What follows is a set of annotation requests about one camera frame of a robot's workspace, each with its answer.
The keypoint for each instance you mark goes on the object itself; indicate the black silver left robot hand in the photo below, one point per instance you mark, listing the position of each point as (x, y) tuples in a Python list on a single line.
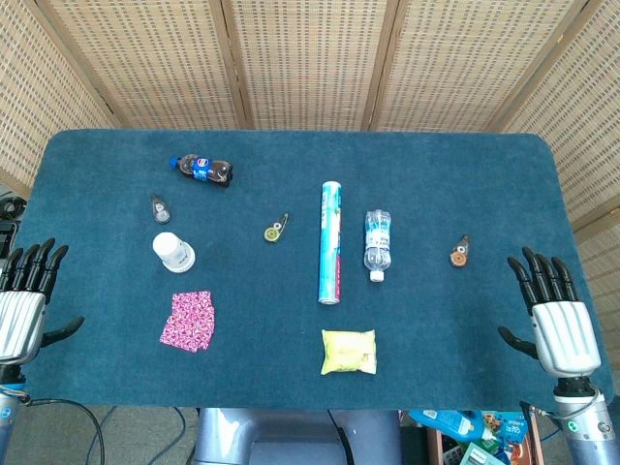
[(19, 315)]

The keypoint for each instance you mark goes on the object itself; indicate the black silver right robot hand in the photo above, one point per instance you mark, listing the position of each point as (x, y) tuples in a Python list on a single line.
[(564, 334)]

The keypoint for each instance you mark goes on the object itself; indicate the stack of white paper cups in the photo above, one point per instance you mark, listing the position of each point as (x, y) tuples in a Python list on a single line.
[(172, 252)]

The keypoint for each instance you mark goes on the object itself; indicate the black equipment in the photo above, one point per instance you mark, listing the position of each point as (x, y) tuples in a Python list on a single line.
[(7, 237)]

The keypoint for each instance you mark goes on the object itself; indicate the orange correction tape dispenser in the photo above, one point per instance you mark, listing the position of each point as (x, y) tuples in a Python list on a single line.
[(457, 257)]

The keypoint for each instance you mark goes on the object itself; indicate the blue plastic bottle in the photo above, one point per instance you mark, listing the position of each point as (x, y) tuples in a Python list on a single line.
[(445, 421)]

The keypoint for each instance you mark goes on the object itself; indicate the pink patterned paper packets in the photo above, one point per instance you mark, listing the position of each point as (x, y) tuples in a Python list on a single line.
[(189, 322)]

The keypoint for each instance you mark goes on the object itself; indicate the reddish-brown storage box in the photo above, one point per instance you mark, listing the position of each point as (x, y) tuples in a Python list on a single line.
[(436, 445)]

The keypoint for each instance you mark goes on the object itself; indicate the grey correction tape dispenser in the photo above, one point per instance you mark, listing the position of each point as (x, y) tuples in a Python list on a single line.
[(161, 210)]

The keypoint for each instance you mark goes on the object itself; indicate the clear water bottle white cap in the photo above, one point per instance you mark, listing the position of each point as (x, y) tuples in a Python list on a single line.
[(378, 242)]

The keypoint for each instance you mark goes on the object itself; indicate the yellow-green snack pack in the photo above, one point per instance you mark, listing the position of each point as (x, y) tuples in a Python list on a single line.
[(349, 352)]

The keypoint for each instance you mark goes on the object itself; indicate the small cola bottle blue label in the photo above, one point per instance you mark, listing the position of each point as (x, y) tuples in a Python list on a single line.
[(203, 169)]

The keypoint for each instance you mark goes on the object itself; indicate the teal cling film roll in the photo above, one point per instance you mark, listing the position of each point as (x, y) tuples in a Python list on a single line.
[(331, 242)]

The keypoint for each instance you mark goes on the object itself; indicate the blue carpet table cover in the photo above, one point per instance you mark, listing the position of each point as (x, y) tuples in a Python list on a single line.
[(271, 339)]

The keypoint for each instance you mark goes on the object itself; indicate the green correction tape dispenser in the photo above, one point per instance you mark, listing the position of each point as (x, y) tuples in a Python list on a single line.
[(272, 233)]

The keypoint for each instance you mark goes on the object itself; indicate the grey-blue robot torso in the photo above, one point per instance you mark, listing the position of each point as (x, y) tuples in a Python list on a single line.
[(290, 436)]

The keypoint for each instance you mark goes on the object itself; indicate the woven bamboo folding screen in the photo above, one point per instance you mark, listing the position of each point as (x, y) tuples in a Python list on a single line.
[(310, 58)]

